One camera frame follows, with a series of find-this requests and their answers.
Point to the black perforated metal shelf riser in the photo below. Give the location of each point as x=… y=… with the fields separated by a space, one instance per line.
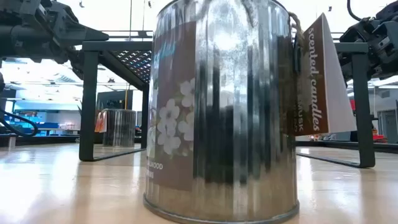
x=90 y=93

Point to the grey door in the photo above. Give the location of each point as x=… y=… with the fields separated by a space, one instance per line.
x=388 y=127

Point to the large red storage bin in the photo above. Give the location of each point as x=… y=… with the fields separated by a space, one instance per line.
x=352 y=105

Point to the overhead black light rail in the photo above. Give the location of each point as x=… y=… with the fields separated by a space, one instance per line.
x=124 y=34

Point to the red floor bins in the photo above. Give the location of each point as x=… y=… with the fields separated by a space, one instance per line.
x=379 y=137

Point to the silver candle tin brown tag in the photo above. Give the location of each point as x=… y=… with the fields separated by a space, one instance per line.
x=236 y=124

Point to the blue storage shelving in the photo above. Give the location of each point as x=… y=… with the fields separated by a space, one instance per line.
x=28 y=126

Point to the black table frame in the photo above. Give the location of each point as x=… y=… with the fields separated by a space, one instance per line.
x=46 y=139

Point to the black background cabinet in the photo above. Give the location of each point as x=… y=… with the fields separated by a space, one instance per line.
x=115 y=99

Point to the yellow pole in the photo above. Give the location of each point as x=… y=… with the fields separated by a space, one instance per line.
x=126 y=96

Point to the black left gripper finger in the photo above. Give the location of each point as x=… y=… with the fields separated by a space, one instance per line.
x=84 y=35

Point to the silver candle tin orange tag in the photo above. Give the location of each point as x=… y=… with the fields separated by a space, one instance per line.
x=119 y=127

